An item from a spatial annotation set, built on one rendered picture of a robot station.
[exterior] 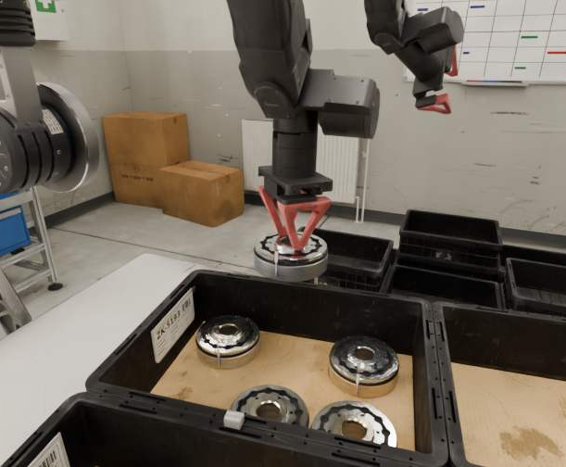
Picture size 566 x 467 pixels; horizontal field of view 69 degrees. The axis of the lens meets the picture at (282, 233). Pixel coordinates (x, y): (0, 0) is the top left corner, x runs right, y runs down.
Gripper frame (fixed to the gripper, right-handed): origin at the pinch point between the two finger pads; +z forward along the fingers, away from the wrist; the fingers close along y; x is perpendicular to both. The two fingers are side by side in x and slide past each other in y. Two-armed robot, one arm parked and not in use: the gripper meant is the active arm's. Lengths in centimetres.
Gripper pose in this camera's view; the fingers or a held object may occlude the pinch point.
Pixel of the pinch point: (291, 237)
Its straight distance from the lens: 57.4
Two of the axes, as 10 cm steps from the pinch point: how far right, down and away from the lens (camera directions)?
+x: -9.2, 1.3, -3.8
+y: -4.0, -3.6, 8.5
